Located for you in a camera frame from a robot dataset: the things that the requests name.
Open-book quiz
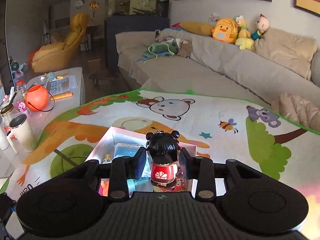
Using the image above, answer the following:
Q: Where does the yellow duck plush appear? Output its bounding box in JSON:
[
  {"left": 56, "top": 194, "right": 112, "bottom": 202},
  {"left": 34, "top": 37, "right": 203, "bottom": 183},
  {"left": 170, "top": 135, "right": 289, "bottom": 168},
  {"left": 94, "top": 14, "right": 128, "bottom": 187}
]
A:
[{"left": 235, "top": 15, "right": 254, "bottom": 51}]

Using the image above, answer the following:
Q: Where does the pink doll figurine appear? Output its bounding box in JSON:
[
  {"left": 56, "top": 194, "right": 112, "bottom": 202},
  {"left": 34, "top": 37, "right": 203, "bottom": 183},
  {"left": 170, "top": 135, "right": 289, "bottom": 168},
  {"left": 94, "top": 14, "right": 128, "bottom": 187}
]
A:
[{"left": 17, "top": 101, "right": 28, "bottom": 113}]

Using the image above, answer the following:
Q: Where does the boy doll plush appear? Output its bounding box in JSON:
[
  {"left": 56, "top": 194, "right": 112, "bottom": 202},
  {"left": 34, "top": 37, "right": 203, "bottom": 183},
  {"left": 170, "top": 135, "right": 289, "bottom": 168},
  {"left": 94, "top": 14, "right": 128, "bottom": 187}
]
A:
[{"left": 251, "top": 14, "right": 270, "bottom": 41}]

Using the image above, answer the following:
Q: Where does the blue wipes package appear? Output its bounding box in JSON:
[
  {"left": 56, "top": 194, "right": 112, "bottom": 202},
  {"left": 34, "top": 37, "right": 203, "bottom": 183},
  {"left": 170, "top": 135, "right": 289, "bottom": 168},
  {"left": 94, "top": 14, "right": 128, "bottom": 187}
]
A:
[{"left": 113, "top": 142, "right": 147, "bottom": 178}]

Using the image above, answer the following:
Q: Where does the orange pumpkin bucket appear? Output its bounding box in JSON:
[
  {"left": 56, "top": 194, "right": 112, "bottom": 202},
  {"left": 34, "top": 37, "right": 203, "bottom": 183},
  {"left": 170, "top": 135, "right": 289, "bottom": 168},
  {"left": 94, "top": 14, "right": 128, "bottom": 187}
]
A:
[{"left": 25, "top": 85, "right": 55, "bottom": 112}]

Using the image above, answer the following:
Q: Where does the paper card sheet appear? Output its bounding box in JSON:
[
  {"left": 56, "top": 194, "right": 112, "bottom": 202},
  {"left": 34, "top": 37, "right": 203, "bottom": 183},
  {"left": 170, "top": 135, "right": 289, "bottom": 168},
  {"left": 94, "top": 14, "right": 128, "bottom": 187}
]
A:
[{"left": 45, "top": 75, "right": 78, "bottom": 96}]

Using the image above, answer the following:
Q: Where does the dark fish tank cabinet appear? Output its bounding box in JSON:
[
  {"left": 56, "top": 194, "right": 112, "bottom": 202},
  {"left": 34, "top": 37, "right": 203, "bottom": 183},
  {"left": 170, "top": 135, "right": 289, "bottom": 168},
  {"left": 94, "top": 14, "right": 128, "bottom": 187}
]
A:
[{"left": 104, "top": 0, "right": 170, "bottom": 75}]

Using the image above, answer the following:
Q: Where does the beige sofa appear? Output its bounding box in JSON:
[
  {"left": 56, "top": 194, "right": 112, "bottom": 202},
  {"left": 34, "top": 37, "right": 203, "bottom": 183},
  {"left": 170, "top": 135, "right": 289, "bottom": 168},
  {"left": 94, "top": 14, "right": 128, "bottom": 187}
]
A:
[{"left": 116, "top": 29, "right": 319, "bottom": 106}]

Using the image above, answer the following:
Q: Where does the teal toy handle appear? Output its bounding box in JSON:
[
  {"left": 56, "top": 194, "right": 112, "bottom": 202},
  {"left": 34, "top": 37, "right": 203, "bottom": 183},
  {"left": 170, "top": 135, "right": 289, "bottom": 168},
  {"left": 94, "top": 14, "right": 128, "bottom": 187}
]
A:
[{"left": 127, "top": 178, "right": 151, "bottom": 193}]

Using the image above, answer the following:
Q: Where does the beige cushion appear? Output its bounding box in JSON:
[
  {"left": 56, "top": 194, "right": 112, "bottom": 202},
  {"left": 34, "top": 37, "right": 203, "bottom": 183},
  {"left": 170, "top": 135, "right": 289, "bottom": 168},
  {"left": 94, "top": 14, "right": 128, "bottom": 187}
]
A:
[{"left": 254, "top": 28, "right": 317, "bottom": 80}]

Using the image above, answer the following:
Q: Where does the colourful cartoon play mat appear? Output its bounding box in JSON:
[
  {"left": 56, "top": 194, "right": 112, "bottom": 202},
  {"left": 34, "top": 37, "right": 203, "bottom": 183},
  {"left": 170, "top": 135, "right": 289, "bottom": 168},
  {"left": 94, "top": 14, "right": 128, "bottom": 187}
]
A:
[{"left": 1, "top": 89, "right": 319, "bottom": 239}]

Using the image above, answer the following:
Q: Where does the yellow long pillow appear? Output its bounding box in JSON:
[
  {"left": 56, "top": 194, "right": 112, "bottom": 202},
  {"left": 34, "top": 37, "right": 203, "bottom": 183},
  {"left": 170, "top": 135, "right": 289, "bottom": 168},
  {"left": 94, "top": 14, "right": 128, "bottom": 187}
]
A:
[{"left": 180, "top": 22, "right": 214, "bottom": 36}]

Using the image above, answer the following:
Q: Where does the green knitted cloth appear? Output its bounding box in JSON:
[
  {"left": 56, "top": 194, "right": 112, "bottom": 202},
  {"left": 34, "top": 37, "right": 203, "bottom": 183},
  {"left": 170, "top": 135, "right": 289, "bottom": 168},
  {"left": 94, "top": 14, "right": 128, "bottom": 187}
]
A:
[{"left": 132, "top": 36, "right": 180, "bottom": 66}]

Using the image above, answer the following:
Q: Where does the pink cardboard box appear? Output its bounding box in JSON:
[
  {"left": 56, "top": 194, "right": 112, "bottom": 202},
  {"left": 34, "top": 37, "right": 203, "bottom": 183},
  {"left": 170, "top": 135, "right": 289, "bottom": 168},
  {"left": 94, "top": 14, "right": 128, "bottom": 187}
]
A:
[{"left": 85, "top": 126, "right": 226, "bottom": 198}]

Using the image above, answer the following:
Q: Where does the orange pencil box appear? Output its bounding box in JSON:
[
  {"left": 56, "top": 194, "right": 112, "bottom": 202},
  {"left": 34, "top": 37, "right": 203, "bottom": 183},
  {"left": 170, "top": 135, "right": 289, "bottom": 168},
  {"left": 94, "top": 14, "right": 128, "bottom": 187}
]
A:
[{"left": 50, "top": 92, "right": 73, "bottom": 101}]

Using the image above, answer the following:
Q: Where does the yellow duck plush backpack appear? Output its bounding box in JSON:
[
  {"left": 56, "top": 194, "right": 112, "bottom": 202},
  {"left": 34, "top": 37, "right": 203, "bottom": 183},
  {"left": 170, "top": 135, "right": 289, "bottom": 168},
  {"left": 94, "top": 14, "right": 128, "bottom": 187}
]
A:
[{"left": 211, "top": 18, "right": 238, "bottom": 44}]

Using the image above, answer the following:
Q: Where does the red dress doll figurine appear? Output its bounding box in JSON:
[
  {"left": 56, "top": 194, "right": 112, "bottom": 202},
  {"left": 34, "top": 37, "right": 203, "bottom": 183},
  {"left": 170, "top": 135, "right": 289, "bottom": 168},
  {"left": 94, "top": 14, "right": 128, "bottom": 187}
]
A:
[{"left": 146, "top": 131, "right": 181, "bottom": 187}]

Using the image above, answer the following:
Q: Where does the white thermos bottle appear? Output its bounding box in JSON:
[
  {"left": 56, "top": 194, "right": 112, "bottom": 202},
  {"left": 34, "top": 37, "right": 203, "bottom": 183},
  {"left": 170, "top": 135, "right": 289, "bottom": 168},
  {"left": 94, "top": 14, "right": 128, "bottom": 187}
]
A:
[{"left": 0, "top": 120, "right": 9, "bottom": 151}]

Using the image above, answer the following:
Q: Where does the cream steel mug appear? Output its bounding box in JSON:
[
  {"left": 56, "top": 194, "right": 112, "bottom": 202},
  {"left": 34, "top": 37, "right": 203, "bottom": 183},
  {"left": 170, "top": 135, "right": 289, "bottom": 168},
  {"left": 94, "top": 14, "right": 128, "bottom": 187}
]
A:
[{"left": 7, "top": 113, "right": 37, "bottom": 153}]

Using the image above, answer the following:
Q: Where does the glass jar red label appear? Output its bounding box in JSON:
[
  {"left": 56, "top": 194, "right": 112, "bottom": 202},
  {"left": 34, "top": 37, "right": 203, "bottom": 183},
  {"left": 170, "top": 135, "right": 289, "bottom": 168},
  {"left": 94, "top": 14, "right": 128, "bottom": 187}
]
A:
[{"left": 1, "top": 103, "right": 18, "bottom": 133}]

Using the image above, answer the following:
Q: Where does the small white duck toy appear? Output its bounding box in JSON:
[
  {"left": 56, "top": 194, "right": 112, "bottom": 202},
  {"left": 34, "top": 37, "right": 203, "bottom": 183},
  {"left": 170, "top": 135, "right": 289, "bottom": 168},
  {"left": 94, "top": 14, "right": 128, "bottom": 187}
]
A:
[{"left": 102, "top": 154, "right": 112, "bottom": 164}]

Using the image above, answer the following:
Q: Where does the yellow lounge chair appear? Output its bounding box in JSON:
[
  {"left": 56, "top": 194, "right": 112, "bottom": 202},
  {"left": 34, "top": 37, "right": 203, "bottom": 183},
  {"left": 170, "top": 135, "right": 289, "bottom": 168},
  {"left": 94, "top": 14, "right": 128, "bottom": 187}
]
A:
[{"left": 31, "top": 13, "right": 89, "bottom": 73}]

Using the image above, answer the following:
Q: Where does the brown plush toy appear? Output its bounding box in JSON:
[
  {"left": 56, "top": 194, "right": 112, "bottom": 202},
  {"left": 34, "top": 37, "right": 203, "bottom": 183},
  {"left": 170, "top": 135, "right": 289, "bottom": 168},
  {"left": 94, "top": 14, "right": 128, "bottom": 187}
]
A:
[{"left": 177, "top": 40, "right": 192, "bottom": 58}]

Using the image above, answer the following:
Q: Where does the grey neck pillow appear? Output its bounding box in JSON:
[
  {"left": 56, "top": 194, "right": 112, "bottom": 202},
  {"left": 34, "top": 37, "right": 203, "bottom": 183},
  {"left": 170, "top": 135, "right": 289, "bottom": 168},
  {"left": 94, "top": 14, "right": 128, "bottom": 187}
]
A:
[{"left": 311, "top": 50, "right": 320, "bottom": 87}]

